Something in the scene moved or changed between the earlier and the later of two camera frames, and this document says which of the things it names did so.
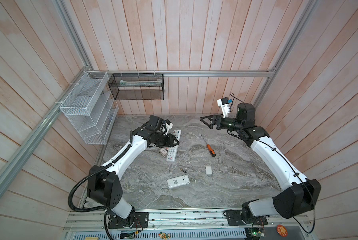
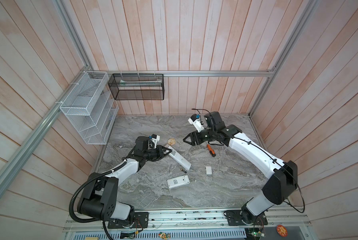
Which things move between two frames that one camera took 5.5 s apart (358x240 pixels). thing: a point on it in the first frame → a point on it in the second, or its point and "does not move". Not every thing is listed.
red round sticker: (282, 230) does not move
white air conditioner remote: (177, 181) does not move
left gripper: (170, 141) → (160, 153)
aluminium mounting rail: (186, 219) does not move
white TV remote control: (173, 150) → (178, 158)
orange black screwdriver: (211, 150) does not move
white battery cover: (208, 170) does not move
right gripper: (214, 118) → (192, 135)
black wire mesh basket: (137, 86) does not move
